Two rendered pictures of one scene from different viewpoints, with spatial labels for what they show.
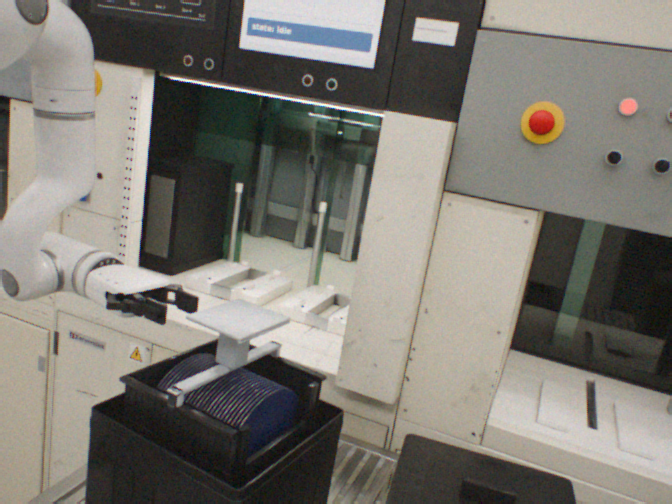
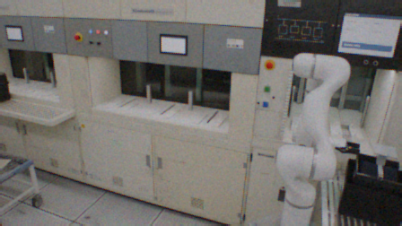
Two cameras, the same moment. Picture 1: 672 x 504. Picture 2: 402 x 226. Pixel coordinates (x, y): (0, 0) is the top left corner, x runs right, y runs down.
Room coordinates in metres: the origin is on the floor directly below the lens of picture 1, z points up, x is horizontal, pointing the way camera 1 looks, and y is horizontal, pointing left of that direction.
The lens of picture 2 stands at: (-0.34, 0.99, 1.69)
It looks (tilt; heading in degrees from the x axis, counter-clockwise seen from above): 22 degrees down; 0
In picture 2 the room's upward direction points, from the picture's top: 2 degrees clockwise
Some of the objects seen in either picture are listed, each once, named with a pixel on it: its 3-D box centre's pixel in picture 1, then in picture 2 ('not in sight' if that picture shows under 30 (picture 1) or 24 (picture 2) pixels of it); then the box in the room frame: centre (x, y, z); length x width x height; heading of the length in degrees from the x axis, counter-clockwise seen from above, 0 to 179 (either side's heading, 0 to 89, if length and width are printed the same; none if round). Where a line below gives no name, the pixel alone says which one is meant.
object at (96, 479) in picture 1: (218, 458); (371, 191); (0.82, 0.12, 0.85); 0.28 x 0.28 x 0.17; 63
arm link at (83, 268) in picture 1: (100, 276); not in sight; (0.96, 0.38, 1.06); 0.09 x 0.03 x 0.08; 152
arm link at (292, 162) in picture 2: not in sight; (296, 173); (0.63, 0.61, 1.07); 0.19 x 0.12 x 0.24; 71
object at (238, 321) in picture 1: (224, 412); (375, 178); (0.82, 0.13, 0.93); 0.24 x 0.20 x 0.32; 153
